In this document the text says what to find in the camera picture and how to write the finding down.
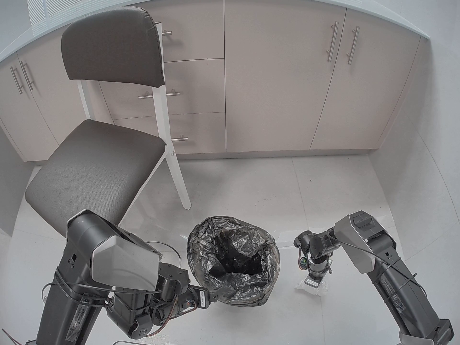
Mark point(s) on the clear plastic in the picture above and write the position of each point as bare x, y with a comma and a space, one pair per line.
323, 289

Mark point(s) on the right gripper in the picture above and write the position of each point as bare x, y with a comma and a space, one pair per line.
318, 270

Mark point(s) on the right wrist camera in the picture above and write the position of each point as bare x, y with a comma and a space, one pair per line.
303, 264

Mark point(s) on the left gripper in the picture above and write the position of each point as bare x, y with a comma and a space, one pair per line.
203, 297

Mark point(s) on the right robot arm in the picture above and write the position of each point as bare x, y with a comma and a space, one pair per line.
359, 243

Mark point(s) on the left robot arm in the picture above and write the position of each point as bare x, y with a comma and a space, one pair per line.
107, 250

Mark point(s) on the black plastic bag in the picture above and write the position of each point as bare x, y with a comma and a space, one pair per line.
205, 243

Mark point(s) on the grey padded white chair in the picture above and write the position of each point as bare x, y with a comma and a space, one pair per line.
107, 45

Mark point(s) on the beige cabinet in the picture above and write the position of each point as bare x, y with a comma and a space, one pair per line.
280, 77

